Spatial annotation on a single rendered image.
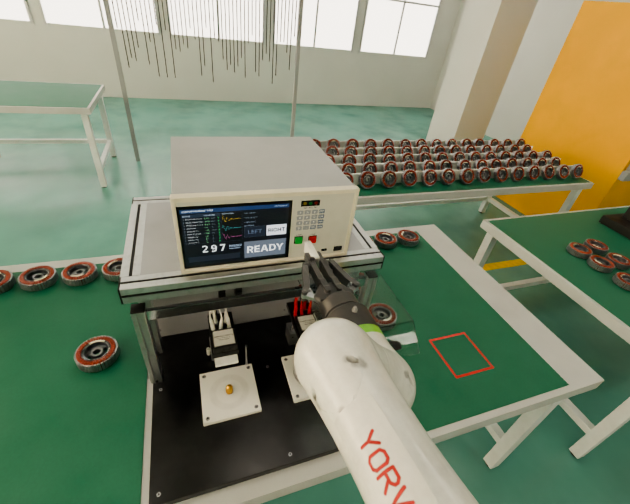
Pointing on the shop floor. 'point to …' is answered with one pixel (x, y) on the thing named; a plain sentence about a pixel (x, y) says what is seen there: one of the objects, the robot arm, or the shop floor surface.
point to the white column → (479, 67)
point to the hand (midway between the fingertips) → (311, 254)
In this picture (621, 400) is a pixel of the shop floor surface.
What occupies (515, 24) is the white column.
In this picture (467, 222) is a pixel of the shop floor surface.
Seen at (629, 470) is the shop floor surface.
